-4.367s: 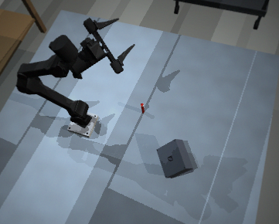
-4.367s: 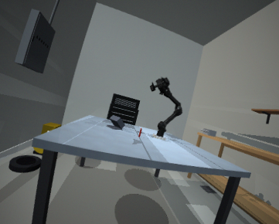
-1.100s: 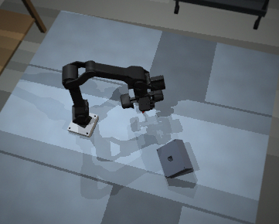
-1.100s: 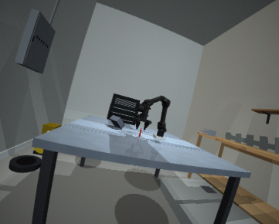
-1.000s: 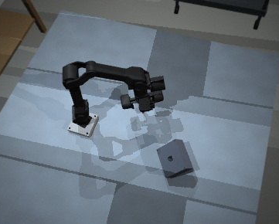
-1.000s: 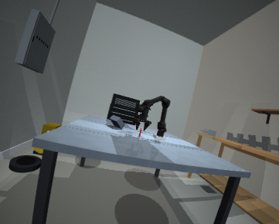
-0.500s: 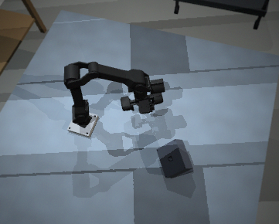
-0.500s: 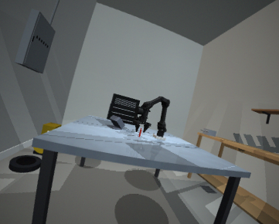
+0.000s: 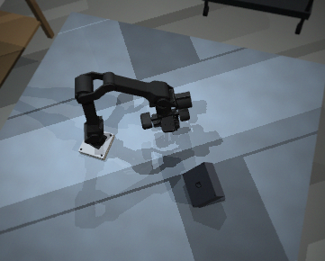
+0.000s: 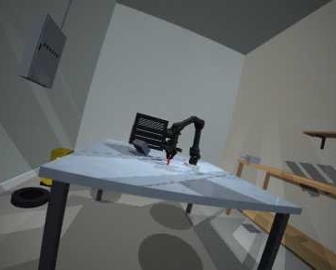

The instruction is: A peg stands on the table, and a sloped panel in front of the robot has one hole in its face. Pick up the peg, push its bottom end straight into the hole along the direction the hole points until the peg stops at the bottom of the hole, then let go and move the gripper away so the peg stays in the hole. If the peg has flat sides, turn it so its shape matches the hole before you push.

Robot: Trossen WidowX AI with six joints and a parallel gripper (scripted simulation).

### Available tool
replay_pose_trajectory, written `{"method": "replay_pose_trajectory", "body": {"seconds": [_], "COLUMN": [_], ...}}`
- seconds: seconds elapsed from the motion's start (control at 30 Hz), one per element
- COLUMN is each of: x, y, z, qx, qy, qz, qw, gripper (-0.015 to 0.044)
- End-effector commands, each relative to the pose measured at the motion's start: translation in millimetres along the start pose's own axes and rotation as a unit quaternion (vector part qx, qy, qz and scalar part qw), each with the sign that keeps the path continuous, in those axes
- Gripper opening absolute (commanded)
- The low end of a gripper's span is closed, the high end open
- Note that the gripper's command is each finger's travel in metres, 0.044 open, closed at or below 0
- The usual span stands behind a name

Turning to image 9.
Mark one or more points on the grey square panel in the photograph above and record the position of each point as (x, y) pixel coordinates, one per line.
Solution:
(203, 185)

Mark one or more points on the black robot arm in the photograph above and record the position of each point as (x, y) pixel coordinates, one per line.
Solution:
(158, 93)

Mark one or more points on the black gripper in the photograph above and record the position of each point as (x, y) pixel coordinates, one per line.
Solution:
(146, 120)

